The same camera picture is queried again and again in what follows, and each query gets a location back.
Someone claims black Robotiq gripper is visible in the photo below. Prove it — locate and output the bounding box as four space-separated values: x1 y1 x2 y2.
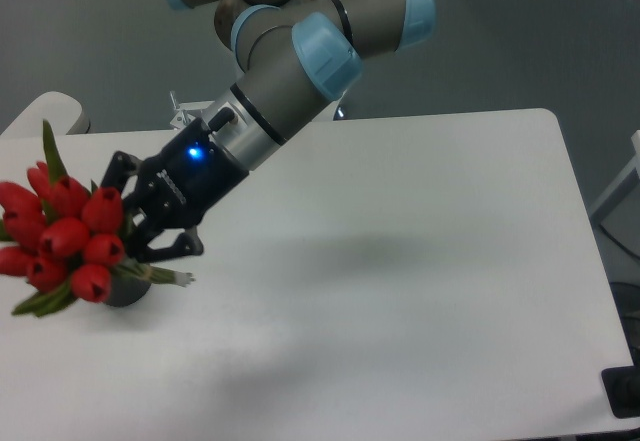
99 117 248 263

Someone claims red tulip bouquet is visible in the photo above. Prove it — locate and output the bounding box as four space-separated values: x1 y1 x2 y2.
1 120 194 318

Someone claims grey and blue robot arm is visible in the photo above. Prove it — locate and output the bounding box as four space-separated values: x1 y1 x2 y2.
102 0 436 263

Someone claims dark grey ribbed vase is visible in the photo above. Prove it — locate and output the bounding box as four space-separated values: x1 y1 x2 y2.
104 262 151 308

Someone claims white chair armrest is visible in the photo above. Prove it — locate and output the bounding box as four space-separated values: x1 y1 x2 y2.
1 91 91 139

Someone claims black device at table edge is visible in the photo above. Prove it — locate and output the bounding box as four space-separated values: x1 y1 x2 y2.
601 366 639 419

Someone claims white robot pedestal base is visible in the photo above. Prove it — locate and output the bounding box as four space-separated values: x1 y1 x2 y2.
168 0 346 131

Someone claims white furniture frame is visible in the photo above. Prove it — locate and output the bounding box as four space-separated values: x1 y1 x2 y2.
587 131 639 226

